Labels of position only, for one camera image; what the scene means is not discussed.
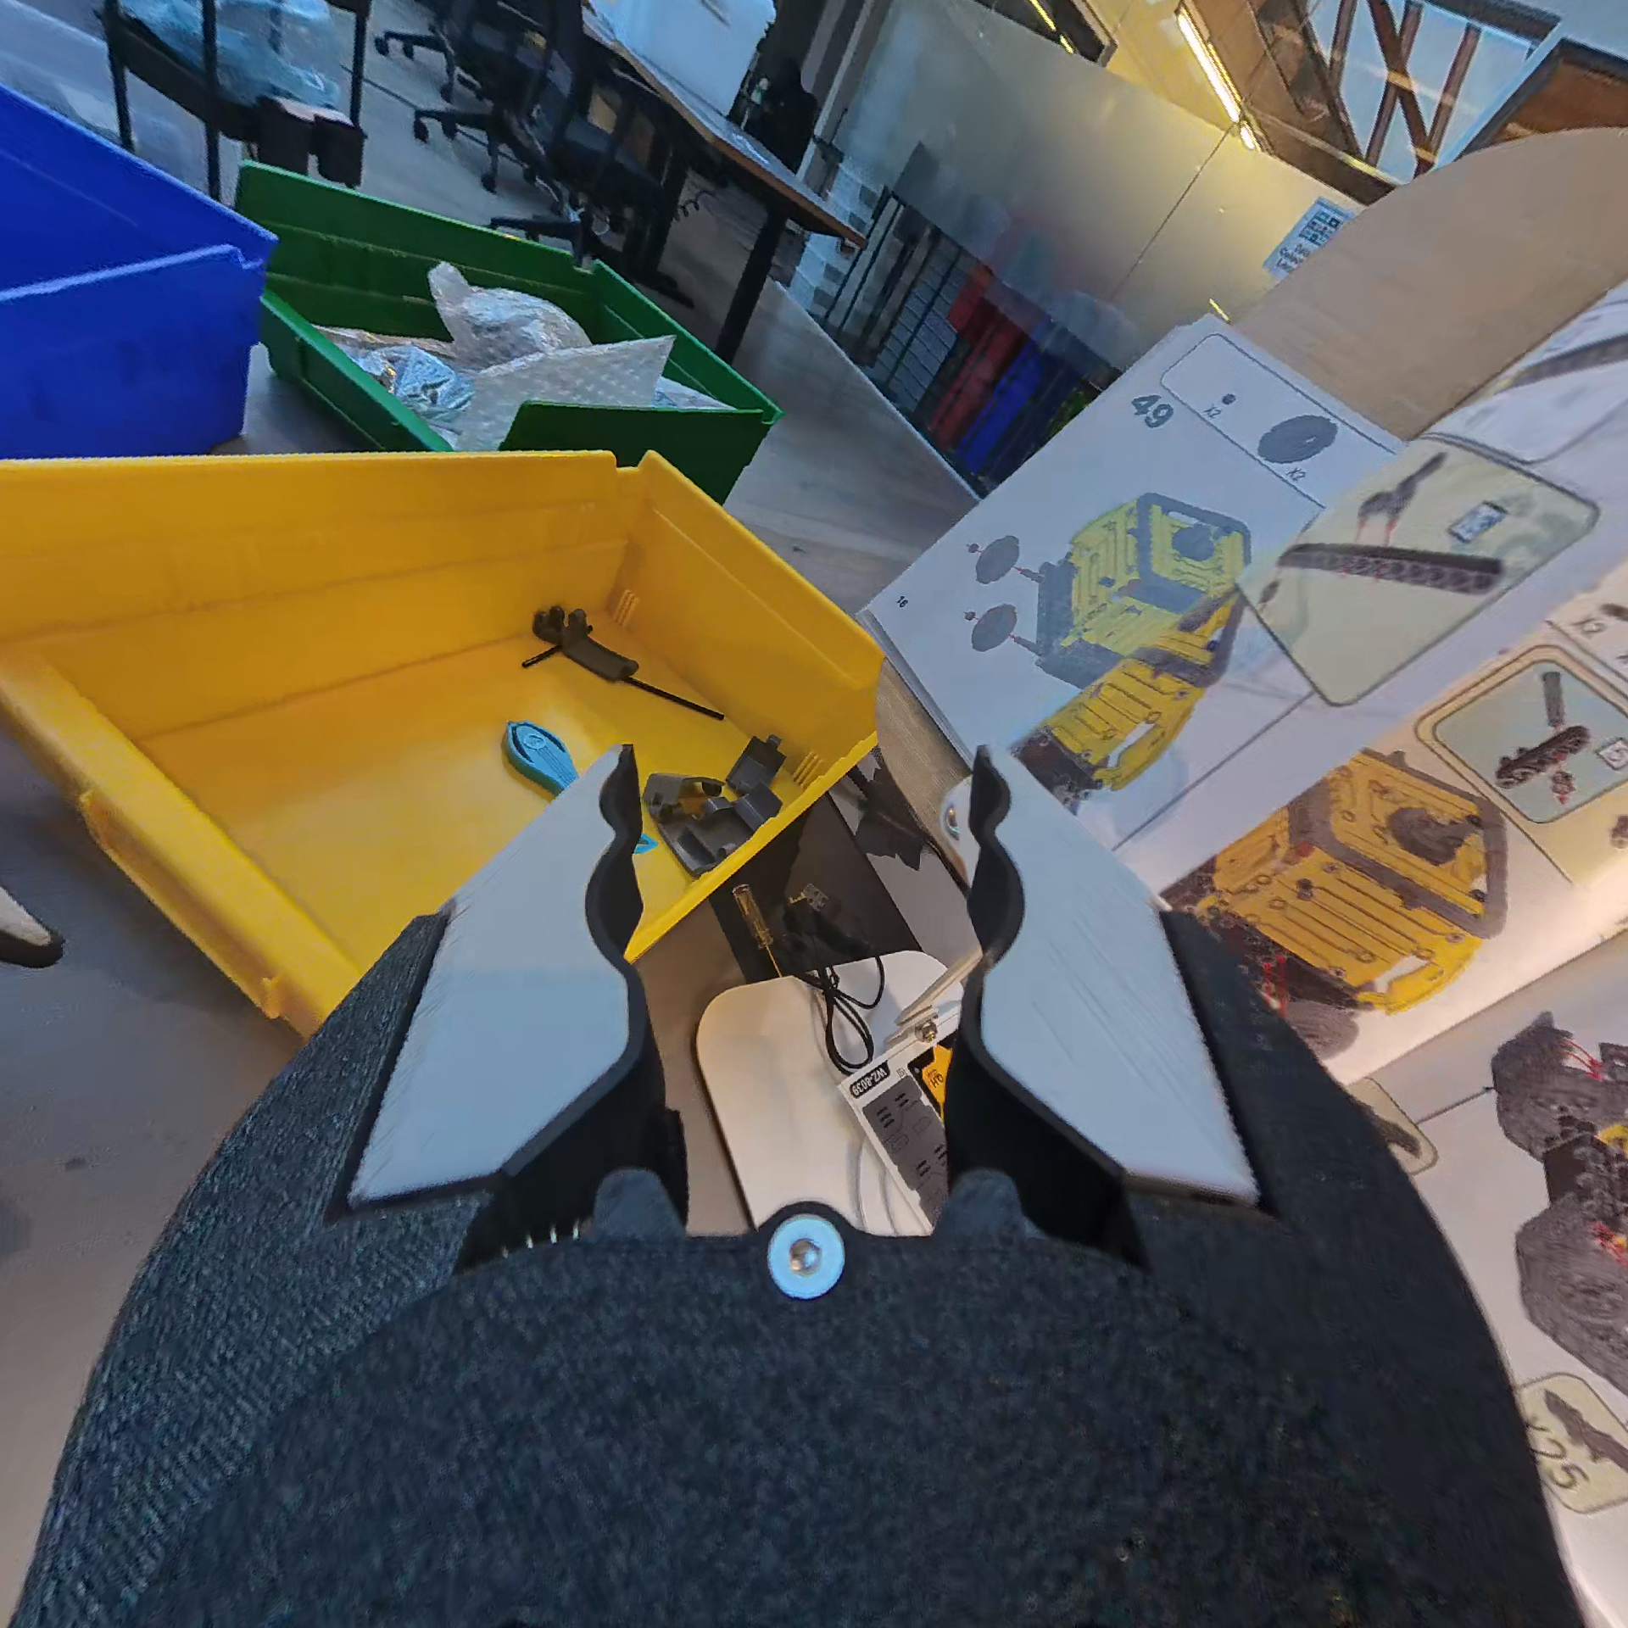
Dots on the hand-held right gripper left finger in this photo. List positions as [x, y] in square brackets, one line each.
[508, 1018]

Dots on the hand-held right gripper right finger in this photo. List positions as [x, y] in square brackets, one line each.
[1094, 1018]

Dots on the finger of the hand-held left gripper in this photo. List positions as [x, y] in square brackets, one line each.
[26, 934]

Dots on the instruction manual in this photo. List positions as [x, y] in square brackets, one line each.
[1272, 572]

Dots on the pale grey desk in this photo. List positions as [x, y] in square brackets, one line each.
[127, 1081]

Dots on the background wooden desk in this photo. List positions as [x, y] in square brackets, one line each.
[737, 140]

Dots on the sticker sheet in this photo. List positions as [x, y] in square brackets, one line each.
[898, 1118]

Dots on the small yellow screwdriver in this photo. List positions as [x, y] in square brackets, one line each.
[757, 928]

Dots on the teal brick part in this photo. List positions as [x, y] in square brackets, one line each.
[534, 750]

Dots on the grey brick part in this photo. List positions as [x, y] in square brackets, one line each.
[712, 814]

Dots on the large yellow storage bin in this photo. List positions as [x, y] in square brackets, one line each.
[319, 764]

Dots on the black brick axle tool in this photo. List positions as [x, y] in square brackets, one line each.
[586, 642]

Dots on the blue storage bin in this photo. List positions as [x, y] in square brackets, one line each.
[115, 318]

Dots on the white plastic bags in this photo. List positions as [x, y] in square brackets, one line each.
[534, 368]

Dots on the stack of coloured storage bins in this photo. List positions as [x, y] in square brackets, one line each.
[979, 368]

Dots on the green storage bin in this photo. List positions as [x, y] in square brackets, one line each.
[383, 267]

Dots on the rounded wooden board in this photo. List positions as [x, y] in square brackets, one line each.
[1437, 279]

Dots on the black office chair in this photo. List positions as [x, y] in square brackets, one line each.
[508, 89]

